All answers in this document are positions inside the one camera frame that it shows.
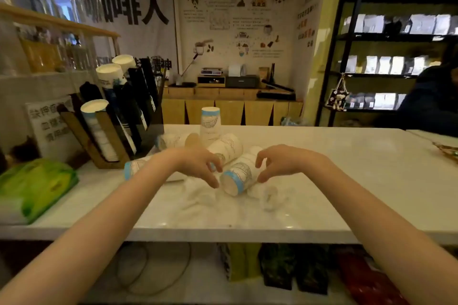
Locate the person's right hand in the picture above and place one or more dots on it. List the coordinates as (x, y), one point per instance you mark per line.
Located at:
(290, 160)

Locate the person's left hand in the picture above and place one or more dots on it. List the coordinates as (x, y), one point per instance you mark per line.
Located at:
(193, 163)

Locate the white paper cup blue band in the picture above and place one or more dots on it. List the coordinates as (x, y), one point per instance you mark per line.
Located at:
(238, 176)
(230, 147)
(170, 141)
(210, 126)
(133, 169)

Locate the black wooden cup dispenser rack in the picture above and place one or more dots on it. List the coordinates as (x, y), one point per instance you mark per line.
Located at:
(146, 138)

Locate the stack of white paper cups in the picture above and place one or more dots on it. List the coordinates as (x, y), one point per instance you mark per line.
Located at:
(98, 133)

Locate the person's left forearm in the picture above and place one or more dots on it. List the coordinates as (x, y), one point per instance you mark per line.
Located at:
(89, 237)

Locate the person's right forearm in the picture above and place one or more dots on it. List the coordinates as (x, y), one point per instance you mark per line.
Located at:
(375, 229)

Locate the clear plastic bag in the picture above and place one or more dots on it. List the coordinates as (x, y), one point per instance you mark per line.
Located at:
(291, 121)

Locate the wooden counter cabinet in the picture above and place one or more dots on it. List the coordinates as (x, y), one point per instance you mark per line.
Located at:
(229, 111)

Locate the black sealing machine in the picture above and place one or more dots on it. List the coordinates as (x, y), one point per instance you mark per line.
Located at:
(275, 95)

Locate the patterned hanging bag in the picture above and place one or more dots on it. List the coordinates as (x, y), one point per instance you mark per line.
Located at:
(337, 99)

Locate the small wooden box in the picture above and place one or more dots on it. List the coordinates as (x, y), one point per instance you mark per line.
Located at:
(211, 82)

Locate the white desk lamp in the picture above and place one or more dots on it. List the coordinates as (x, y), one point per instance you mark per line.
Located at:
(179, 79)

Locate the black upright stand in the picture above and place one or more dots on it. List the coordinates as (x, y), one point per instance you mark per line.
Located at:
(272, 72)

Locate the brown paper bag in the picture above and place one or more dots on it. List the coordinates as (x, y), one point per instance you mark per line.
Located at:
(263, 74)

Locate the black printer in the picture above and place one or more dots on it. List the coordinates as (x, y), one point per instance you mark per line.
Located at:
(242, 82)

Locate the digital scale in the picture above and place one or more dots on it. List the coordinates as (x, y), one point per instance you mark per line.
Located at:
(211, 72)

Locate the dark packet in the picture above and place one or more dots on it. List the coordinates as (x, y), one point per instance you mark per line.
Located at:
(277, 265)
(311, 269)

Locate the row of white packets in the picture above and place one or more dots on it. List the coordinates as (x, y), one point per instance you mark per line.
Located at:
(386, 65)
(379, 101)
(422, 24)

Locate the yellow green box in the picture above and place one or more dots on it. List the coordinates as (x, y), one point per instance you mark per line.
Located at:
(239, 262)

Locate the white banner black characters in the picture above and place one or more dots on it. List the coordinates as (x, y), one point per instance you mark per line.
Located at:
(157, 40)

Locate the white illustrated poster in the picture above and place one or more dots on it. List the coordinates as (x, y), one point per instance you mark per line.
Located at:
(229, 36)

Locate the red packet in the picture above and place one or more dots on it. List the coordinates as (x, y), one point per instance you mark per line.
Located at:
(365, 279)

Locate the white notice sign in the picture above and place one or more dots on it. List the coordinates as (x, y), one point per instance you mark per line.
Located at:
(46, 126)

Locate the green tissue pack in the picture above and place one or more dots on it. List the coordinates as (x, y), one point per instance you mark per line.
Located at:
(39, 187)

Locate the gold patterned wrapper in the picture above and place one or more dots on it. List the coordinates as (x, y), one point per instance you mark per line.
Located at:
(447, 151)

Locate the yellow container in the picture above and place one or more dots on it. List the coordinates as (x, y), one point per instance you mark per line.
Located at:
(39, 54)

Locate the wooden shelf board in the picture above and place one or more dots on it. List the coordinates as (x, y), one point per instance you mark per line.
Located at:
(53, 20)

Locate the wall poster red characters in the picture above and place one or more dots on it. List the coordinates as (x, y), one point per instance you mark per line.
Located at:
(307, 11)

